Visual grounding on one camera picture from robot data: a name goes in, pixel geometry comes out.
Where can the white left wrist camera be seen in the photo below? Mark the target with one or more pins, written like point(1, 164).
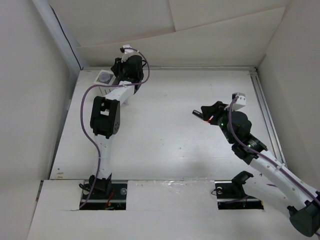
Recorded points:
point(127, 51)

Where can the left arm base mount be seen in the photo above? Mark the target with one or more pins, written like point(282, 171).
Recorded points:
point(116, 200)

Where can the white slatted organizer box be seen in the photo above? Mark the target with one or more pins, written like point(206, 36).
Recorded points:
point(121, 93)

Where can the orange cap highlighter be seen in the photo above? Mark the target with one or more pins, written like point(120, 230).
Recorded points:
point(200, 116)

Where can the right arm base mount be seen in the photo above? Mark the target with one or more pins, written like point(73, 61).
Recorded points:
point(230, 194)

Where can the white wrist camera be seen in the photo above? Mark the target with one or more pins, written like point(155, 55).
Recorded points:
point(240, 100)
point(127, 51)

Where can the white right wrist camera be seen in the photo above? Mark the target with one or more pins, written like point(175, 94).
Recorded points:
point(240, 100)

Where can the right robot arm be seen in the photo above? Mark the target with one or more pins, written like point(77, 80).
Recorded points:
point(287, 193)

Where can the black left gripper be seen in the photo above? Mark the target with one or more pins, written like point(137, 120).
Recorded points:
point(117, 68)

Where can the clear jar of paper clips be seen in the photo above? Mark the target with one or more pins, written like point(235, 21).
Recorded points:
point(105, 77)

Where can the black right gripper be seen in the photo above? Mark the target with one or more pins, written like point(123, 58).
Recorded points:
point(216, 110)

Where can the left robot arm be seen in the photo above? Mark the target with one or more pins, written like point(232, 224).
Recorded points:
point(106, 118)

